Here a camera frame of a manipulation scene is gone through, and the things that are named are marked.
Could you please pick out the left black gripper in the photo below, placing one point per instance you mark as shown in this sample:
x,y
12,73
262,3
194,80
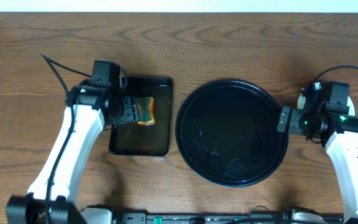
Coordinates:
x,y
130,114

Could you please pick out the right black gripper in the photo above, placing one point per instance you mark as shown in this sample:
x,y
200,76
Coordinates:
x,y
295,115

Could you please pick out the orange green scrub sponge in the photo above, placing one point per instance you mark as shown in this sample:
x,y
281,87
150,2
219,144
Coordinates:
x,y
145,106

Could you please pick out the light blue plate front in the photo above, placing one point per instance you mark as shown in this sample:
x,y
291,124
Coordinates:
x,y
302,100

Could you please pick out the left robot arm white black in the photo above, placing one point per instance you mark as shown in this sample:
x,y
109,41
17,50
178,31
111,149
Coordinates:
x,y
52,197

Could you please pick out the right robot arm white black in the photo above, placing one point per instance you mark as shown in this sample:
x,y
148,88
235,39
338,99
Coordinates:
x,y
338,132

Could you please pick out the black rectangular tray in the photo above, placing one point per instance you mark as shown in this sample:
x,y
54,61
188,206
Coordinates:
x,y
150,140

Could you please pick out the black round tray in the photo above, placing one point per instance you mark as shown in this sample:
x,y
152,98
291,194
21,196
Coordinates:
x,y
226,131

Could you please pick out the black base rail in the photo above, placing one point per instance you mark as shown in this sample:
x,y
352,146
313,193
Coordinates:
x,y
259,214

